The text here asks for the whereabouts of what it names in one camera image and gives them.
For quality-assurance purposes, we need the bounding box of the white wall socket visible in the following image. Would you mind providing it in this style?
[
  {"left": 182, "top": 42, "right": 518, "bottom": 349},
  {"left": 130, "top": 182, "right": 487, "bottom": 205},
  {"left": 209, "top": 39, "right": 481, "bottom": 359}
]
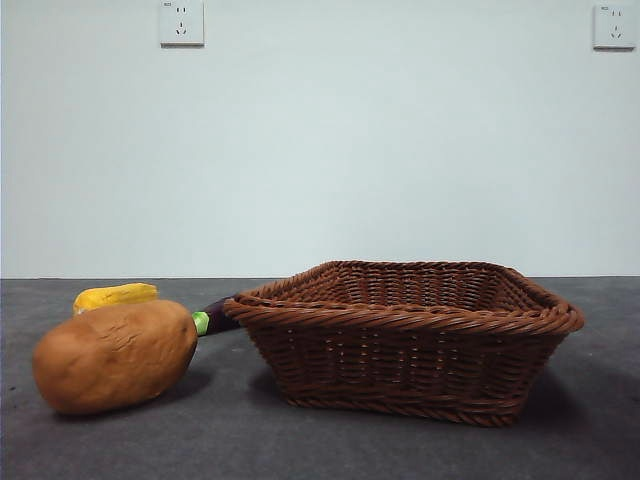
[
  {"left": 159, "top": 0, "right": 205, "bottom": 49},
  {"left": 592, "top": 4, "right": 637, "bottom": 51}
]

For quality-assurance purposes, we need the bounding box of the yellow corn cob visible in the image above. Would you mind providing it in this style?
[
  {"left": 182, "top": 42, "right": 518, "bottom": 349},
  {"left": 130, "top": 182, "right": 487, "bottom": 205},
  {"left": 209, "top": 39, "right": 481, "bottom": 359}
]
[{"left": 72, "top": 282, "right": 160, "bottom": 317}]

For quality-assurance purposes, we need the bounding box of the brown potato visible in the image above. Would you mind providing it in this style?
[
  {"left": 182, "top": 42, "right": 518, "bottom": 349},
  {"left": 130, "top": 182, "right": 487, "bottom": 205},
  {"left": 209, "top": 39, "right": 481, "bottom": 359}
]
[{"left": 32, "top": 298, "right": 199, "bottom": 415}]

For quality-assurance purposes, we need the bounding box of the brown wicker basket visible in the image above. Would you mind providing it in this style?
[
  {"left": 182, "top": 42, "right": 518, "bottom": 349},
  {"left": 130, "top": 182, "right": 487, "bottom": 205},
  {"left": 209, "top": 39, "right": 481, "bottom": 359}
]
[{"left": 222, "top": 259, "right": 586, "bottom": 428}]

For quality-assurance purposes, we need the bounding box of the purple eggplant with green stem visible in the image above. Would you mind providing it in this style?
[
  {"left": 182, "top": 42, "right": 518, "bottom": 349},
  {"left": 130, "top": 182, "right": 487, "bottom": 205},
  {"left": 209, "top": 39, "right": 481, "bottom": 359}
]
[{"left": 191, "top": 295, "right": 246, "bottom": 337}]

